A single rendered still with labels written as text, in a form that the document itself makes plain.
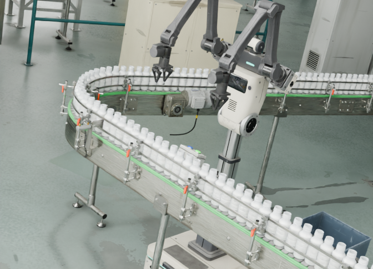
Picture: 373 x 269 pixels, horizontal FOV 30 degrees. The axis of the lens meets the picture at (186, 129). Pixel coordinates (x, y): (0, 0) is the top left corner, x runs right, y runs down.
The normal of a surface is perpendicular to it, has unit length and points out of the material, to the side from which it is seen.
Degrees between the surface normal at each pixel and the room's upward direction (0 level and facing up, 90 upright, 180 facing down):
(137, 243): 0
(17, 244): 0
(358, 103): 90
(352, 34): 90
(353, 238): 90
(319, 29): 90
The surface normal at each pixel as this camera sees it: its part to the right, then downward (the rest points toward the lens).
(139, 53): -0.88, 0.00
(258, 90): 0.69, 0.38
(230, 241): -0.70, 0.14
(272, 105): 0.44, 0.40
